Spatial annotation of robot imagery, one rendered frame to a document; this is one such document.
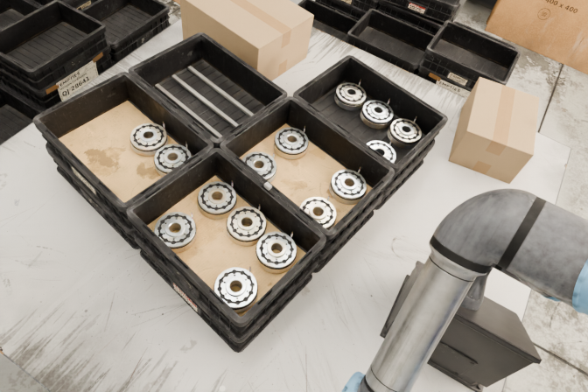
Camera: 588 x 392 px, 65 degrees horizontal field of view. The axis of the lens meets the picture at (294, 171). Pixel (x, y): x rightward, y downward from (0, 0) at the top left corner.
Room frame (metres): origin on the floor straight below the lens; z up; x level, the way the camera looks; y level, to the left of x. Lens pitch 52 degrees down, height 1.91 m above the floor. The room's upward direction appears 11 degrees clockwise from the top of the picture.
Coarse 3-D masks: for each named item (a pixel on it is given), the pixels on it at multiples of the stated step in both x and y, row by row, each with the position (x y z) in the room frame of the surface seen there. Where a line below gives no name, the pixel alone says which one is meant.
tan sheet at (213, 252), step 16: (192, 192) 0.69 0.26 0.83; (176, 208) 0.63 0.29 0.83; (192, 208) 0.64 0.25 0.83; (208, 224) 0.61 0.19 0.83; (224, 224) 0.62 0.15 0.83; (208, 240) 0.56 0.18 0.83; (224, 240) 0.57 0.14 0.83; (192, 256) 0.51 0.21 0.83; (208, 256) 0.52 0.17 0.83; (224, 256) 0.53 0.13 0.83; (240, 256) 0.53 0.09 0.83; (208, 272) 0.48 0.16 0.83; (256, 272) 0.50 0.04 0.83; (240, 288) 0.45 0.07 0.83
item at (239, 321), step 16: (176, 176) 0.67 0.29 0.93; (272, 192) 0.68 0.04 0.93; (128, 208) 0.55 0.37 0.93; (288, 208) 0.64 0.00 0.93; (144, 224) 0.52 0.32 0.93; (304, 224) 0.60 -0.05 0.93; (160, 240) 0.49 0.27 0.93; (320, 240) 0.57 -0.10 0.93; (176, 256) 0.45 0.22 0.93; (304, 256) 0.52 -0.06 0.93; (192, 272) 0.42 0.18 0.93; (288, 272) 0.47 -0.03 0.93; (208, 288) 0.40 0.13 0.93; (272, 288) 0.42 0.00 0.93; (224, 304) 0.37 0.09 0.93; (256, 304) 0.38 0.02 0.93; (240, 320) 0.34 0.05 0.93
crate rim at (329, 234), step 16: (288, 96) 1.03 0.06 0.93; (272, 112) 0.96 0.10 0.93; (336, 128) 0.95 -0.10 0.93; (224, 144) 0.80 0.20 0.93; (352, 144) 0.90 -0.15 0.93; (240, 160) 0.76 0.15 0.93; (256, 176) 0.72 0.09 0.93; (368, 192) 0.74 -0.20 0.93; (352, 208) 0.68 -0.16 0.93; (320, 224) 0.61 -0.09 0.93; (336, 224) 0.62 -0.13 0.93
